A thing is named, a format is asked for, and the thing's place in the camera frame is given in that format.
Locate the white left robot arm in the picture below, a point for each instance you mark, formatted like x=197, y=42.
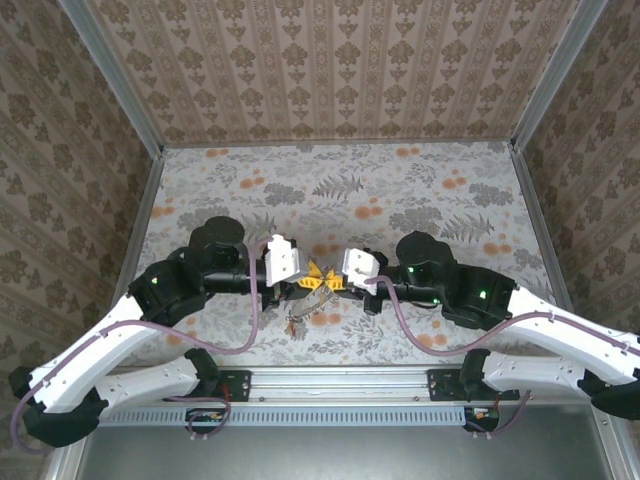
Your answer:
x=145, y=385

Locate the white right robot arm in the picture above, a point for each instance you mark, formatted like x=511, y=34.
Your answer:
x=530, y=375

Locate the aluminium table edge rail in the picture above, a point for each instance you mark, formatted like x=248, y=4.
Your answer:
x=135, y=235
x=542, y=235

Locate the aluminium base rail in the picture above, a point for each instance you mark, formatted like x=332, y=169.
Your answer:
x=340, y=385

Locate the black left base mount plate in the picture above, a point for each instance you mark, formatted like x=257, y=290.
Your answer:
x=236, y=385

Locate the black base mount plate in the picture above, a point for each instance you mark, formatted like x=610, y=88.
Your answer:
x=445, y=385
x=236, y=385

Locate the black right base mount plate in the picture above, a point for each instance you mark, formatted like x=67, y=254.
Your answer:
x=445, y=385

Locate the aluminium frame post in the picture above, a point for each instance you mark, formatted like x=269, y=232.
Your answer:
x=115, y=75
x=555, y=75

